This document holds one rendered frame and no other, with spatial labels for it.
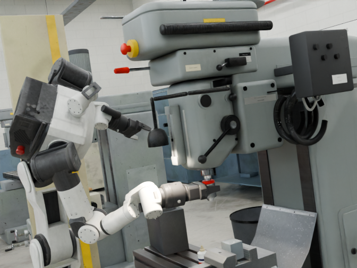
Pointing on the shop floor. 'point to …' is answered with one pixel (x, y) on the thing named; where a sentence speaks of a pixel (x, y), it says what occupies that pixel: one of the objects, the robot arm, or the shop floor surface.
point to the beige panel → (15, 29)
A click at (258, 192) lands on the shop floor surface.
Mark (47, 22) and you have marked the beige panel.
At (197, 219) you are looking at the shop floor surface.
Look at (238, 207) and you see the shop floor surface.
